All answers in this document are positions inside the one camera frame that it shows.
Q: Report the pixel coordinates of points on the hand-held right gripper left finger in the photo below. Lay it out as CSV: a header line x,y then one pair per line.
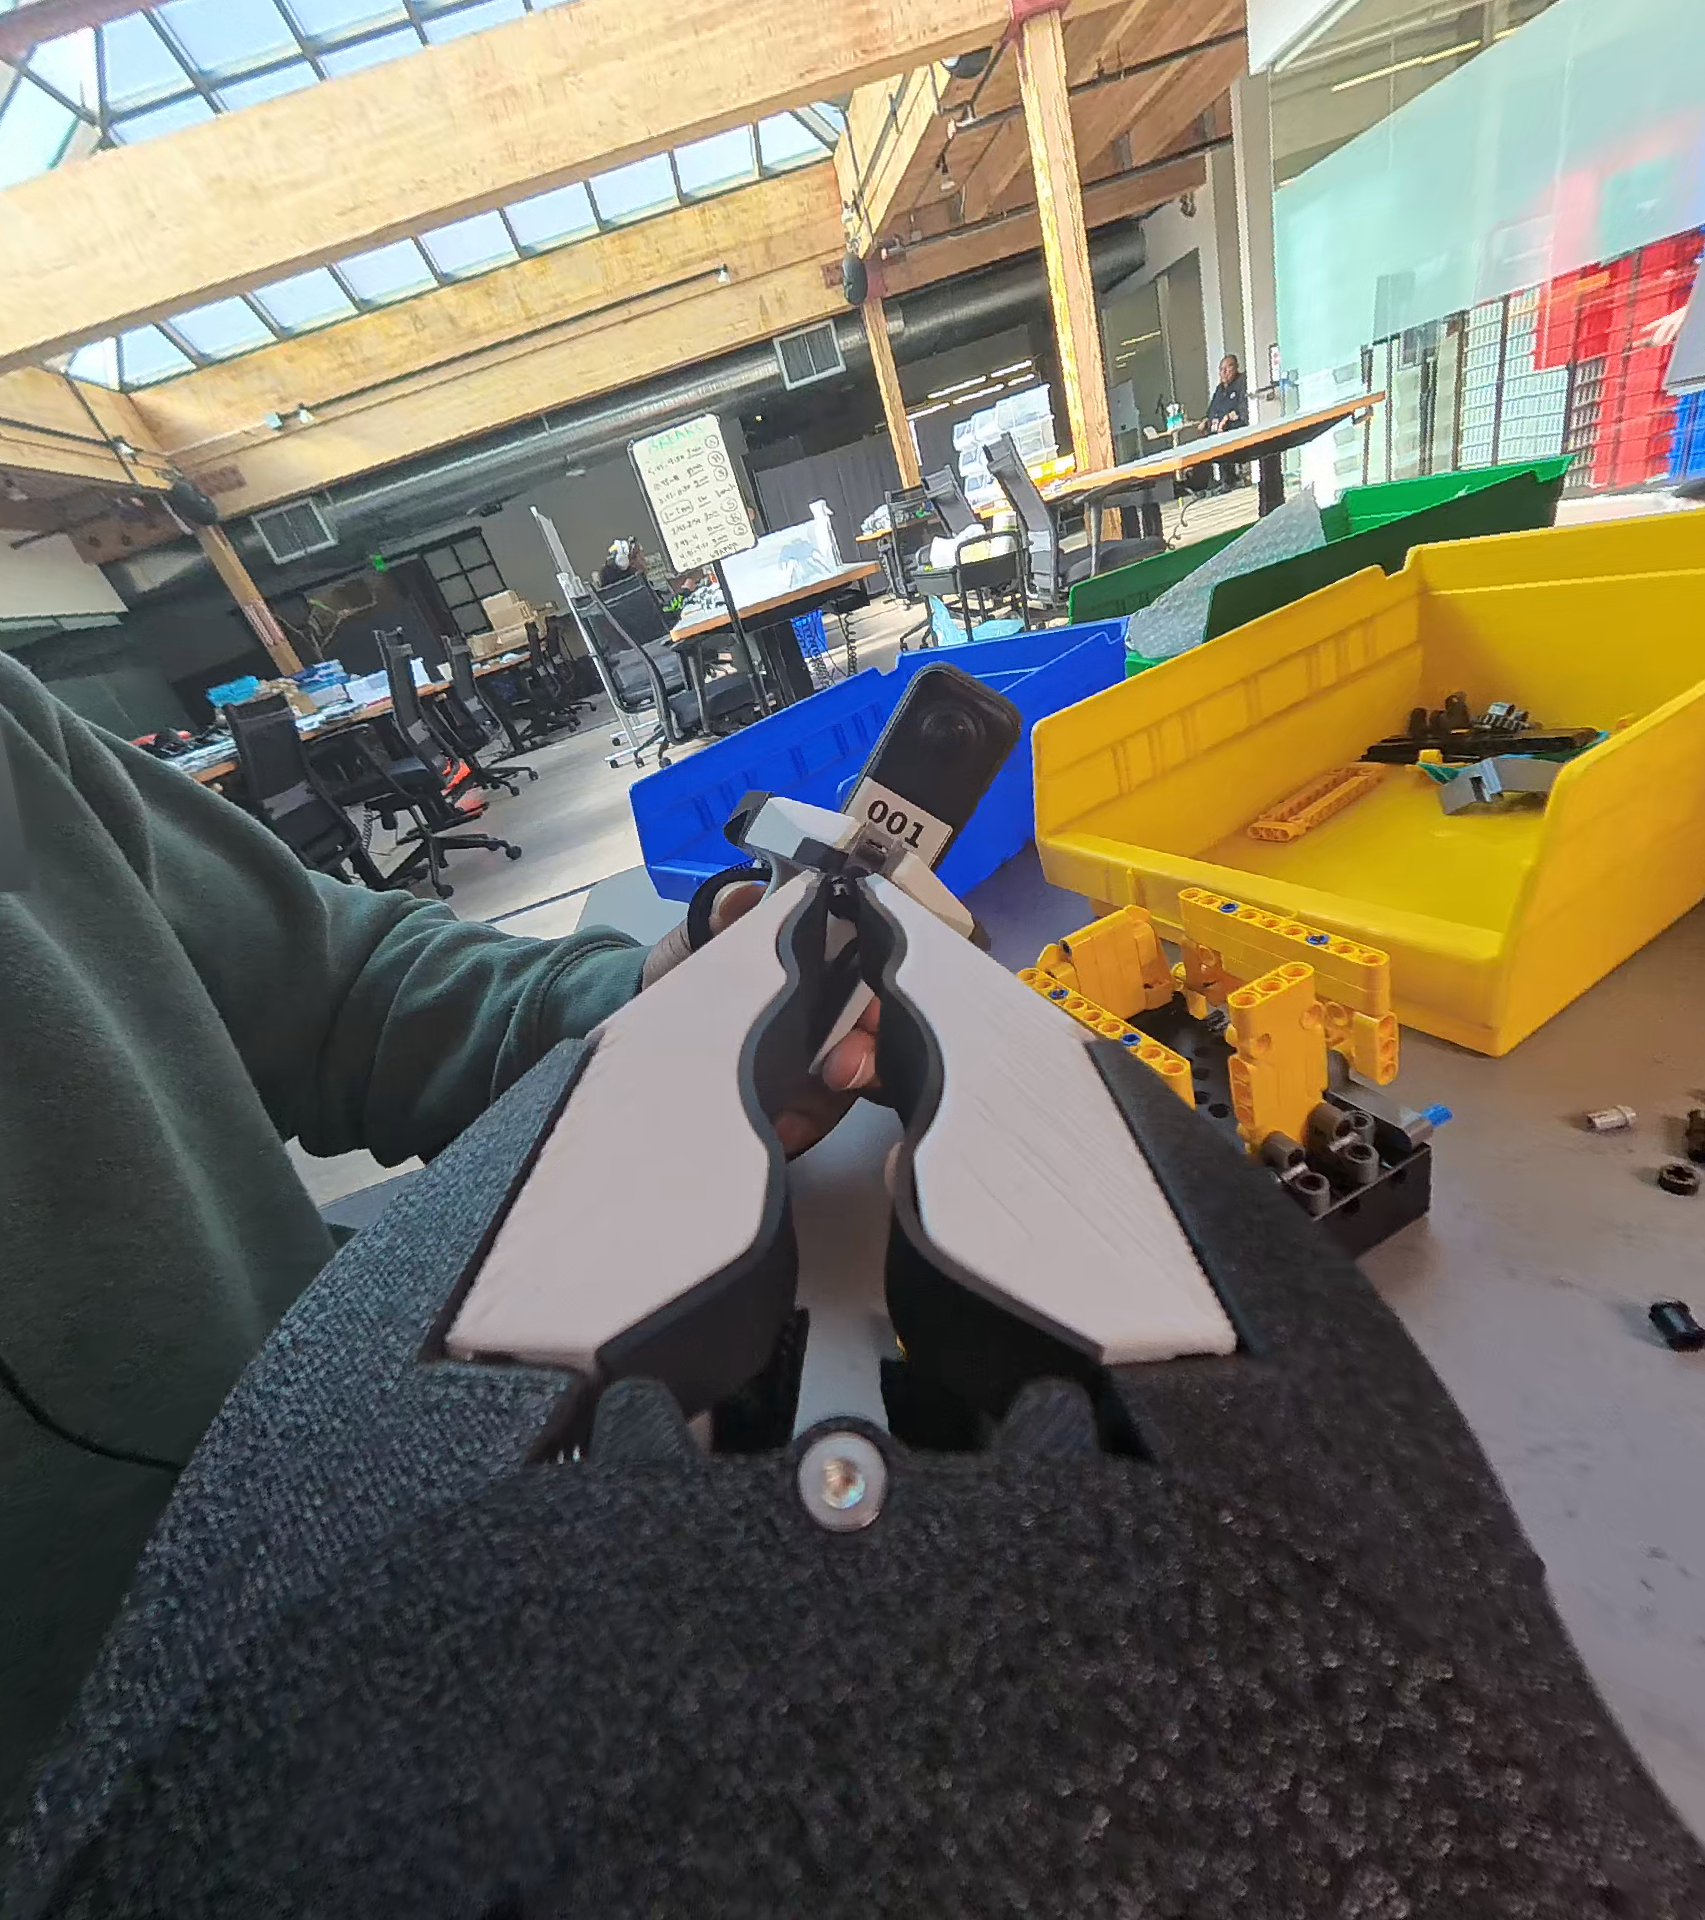
x,y
613,1201

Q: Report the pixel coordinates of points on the whiteboard on stand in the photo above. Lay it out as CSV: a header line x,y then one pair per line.
x,y
691,489

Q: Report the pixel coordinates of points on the black lego parts cluster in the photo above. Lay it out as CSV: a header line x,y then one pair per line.
x,y
1481,732

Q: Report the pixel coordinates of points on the blue plastic bin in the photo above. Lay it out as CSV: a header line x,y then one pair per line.
x,y
763,781

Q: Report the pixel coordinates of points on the orange lego beam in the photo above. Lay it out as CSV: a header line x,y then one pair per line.
x,y
1309,803

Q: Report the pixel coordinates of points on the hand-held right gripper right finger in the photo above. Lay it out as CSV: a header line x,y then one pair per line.
x,y
1047,1201

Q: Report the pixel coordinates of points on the person's left hand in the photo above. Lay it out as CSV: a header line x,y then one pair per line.
x,y
830,1089

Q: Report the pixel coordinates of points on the wooden office desk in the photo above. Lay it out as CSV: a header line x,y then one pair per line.
x,y
1212,451
777,593

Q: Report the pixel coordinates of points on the person's green hoodie torso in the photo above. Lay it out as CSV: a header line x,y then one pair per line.
x,y
73,1201

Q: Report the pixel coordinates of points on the person's left forearm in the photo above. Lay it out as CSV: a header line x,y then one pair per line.
x,y
462,1021

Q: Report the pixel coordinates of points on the black office chair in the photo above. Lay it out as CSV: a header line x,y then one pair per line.
x,y
283,781
635,644
1047,524

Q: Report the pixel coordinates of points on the large bubble wrap sheet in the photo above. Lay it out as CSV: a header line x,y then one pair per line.
x,y
1228,584

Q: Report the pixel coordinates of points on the green plastic bin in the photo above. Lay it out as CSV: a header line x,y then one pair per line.
x,y
1451,519

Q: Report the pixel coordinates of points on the teal and grey lego piece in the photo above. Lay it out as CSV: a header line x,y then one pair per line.
x,y
1497,781

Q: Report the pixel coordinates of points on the yellow lego robot model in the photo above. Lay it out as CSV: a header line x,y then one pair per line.
x,y
1271,1034

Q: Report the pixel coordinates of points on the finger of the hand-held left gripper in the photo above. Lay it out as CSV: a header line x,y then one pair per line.
x,y
936,901
794,833

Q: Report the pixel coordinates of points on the yellow plastic bin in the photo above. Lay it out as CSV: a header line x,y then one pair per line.
x,y
1618,930

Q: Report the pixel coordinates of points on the stack of coloured crates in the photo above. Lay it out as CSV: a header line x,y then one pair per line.
x,y
1618,361

